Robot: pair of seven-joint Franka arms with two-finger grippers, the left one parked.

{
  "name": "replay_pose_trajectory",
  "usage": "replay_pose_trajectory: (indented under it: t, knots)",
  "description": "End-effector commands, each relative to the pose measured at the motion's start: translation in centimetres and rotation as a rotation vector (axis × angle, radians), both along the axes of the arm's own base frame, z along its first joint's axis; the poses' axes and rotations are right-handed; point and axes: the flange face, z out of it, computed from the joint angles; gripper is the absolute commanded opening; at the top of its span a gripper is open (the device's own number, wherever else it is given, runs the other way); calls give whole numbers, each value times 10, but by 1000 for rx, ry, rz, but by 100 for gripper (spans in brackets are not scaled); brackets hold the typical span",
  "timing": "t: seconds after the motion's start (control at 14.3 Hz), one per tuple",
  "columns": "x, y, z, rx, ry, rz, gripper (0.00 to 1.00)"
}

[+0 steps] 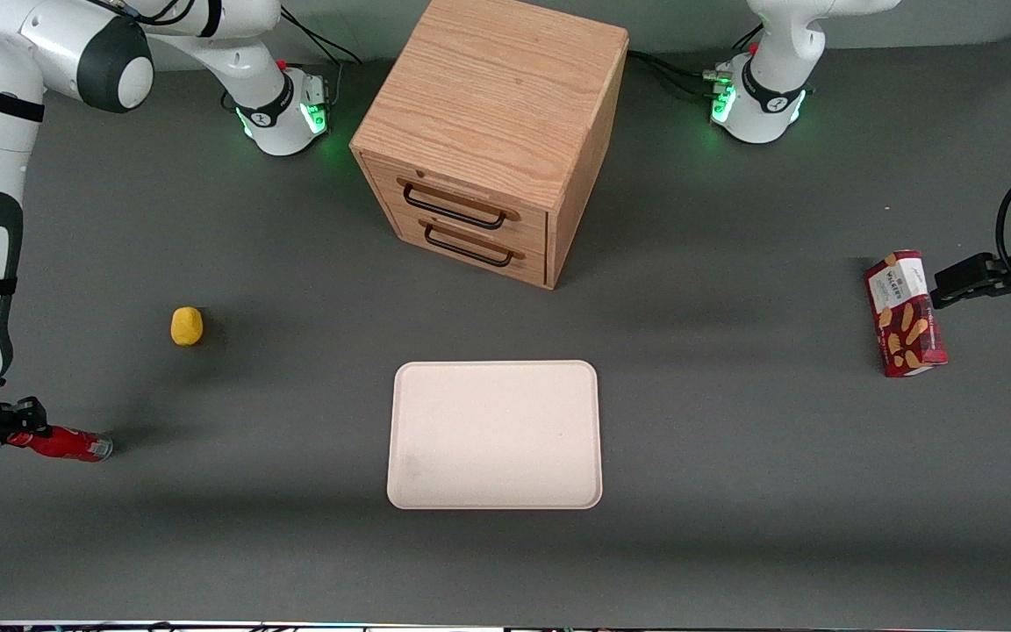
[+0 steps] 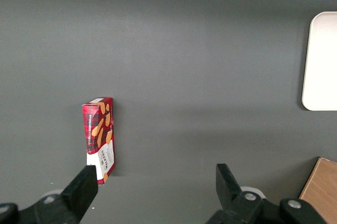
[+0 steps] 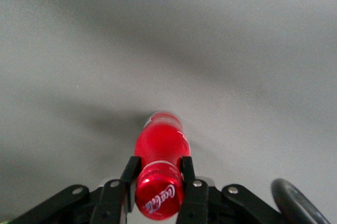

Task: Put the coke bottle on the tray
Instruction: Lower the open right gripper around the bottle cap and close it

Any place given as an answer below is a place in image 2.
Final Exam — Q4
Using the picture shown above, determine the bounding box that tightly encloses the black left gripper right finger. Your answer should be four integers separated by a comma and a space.
205, 163, 328, 224

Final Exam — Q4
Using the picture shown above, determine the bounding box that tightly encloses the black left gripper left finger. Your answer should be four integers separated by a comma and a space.
0, 165, 99, 224

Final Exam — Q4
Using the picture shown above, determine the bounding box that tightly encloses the white rounded rectangular tray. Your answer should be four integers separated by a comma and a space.
301, 11, 337, 111

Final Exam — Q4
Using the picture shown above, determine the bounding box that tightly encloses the small white round pad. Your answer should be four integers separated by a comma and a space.
42, 189, 65, 199
241, 186, 266, 200

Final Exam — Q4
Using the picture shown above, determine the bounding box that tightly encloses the red tartan shortbread box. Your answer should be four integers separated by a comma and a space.
82, 97, 116, 186

